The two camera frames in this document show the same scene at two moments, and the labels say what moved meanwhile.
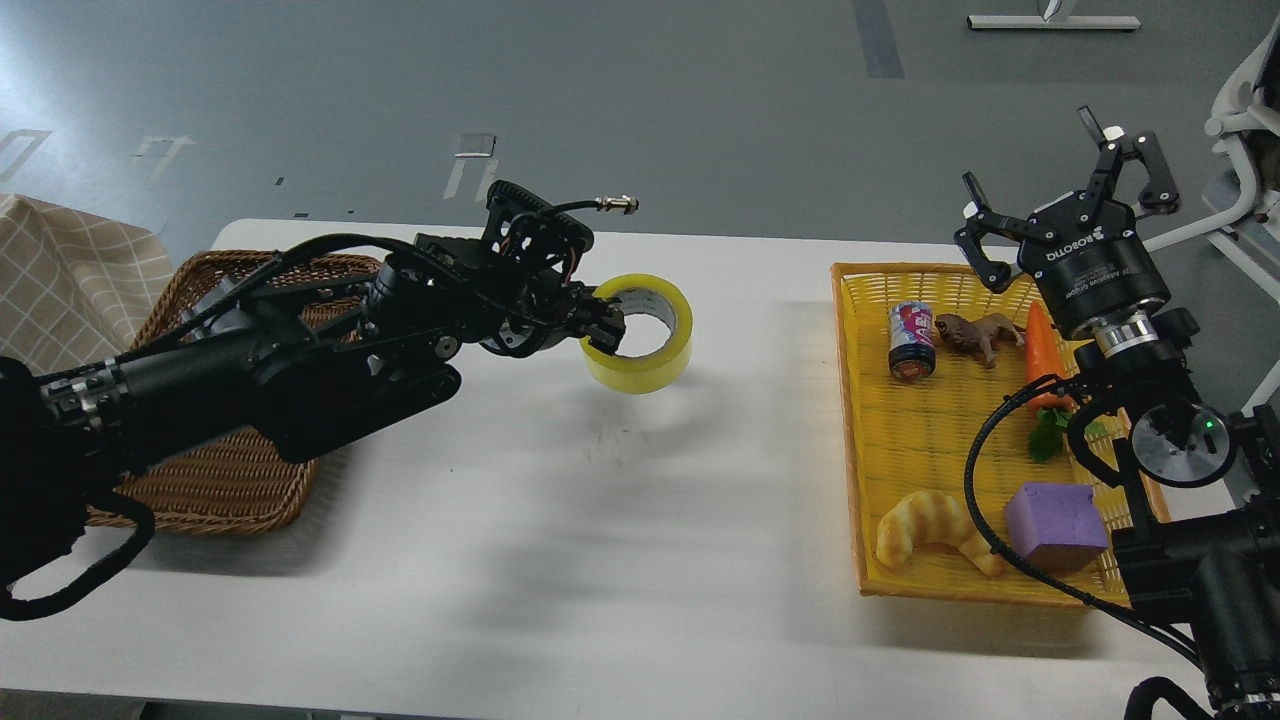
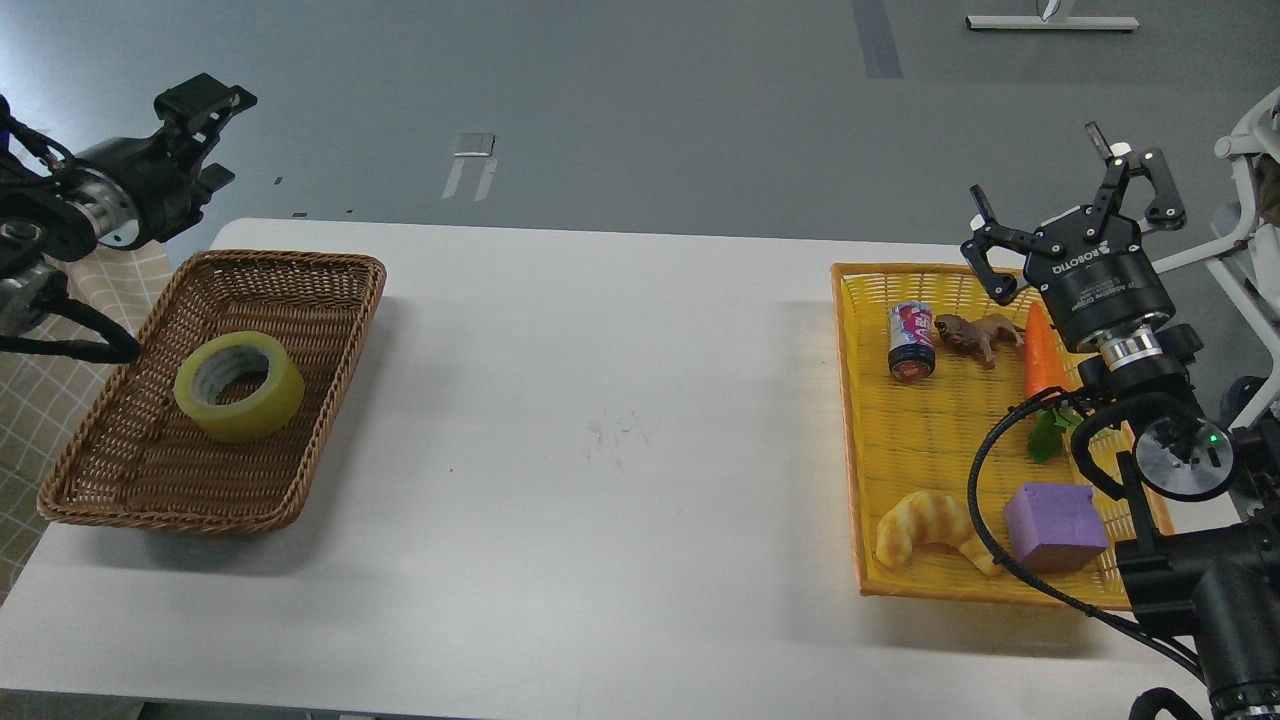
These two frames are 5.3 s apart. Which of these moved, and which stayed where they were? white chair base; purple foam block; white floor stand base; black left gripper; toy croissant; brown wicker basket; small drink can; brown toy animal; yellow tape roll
Moved: white chair base; black left gripper; yellow tape roll
Stayed: small drink can; brown toy animal; brown wicker basket; white floor stand base; purple foam block; toy croissant
